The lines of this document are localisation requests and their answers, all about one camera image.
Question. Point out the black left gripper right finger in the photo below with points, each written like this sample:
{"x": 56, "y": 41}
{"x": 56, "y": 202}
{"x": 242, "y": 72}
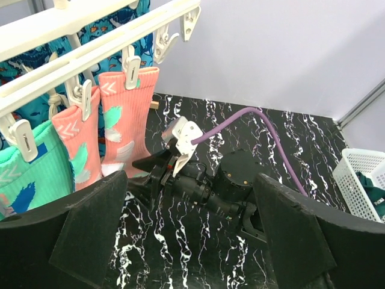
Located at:
{"x": 313, "y": 245}

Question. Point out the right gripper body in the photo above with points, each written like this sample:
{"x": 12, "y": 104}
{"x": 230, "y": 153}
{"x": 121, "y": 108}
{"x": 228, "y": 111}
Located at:
{"x": 160, "y": 168}

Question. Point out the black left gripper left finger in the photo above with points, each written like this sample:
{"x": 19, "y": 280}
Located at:
{"x": 66, "y": 243}

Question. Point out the coral pink sock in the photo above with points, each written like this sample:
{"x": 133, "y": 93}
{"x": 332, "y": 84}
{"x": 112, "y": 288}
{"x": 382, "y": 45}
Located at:
{"x": 125, "y": 115}
{"x": 81, "y": 141}

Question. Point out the dark green sock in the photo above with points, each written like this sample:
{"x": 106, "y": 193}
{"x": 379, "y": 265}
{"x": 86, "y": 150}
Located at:
{"x": 375, "y": 194}

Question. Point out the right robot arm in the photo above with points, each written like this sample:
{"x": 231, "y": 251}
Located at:
{"x": 228, "y": 193}

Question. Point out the white plastic clip hanger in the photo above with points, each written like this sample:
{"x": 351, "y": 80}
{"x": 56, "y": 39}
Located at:
{"x": 40, "y": 52}

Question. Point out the mint green sock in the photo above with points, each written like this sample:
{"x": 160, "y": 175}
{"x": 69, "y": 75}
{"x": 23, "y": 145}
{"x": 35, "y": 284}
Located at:
{"x": 29, "y": 185}

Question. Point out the white plastic basket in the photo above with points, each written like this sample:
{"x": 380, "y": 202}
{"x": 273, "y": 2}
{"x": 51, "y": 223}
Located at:
{"x": 369, "y": 163}

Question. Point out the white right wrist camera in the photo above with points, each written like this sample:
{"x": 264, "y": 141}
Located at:
{"x": 184, "y": 132}

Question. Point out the wooden drying rack frame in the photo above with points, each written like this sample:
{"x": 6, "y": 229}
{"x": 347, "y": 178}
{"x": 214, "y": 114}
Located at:
{"x": 154, "y": 105}

